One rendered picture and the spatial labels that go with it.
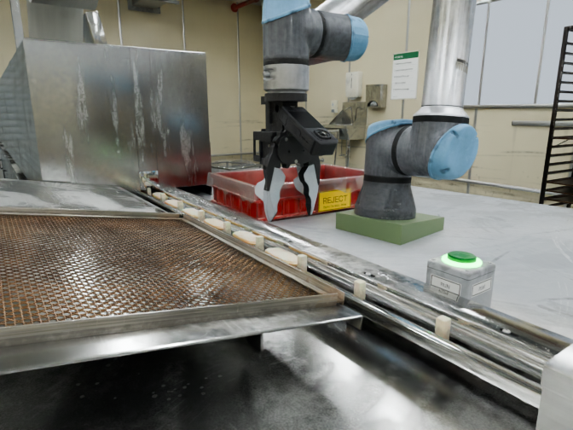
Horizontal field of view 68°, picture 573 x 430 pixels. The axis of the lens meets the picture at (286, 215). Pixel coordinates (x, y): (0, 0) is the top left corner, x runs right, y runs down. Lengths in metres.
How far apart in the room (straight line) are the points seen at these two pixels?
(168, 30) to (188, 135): 6.88
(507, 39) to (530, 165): 1.39
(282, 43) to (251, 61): 8.28
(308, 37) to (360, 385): 0.51
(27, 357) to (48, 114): 1.08
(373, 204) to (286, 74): 0.45
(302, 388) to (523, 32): 5.18
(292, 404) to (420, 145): 0.64
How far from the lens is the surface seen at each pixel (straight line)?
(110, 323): 0.39
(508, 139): 5.44
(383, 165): 1.02
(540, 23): 5.41
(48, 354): 0.36
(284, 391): 0.49
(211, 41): 8.61
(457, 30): 0.99
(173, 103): 1.47
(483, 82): 5.61
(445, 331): 0.55
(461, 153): 0.95
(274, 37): 0.71
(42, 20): 2.43
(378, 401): 0.48
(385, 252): 0.92
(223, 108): 8.61
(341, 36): 0.76
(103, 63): 1.42
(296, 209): 1.19
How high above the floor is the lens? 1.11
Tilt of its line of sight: 14 degrees down
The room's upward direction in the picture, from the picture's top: straight up
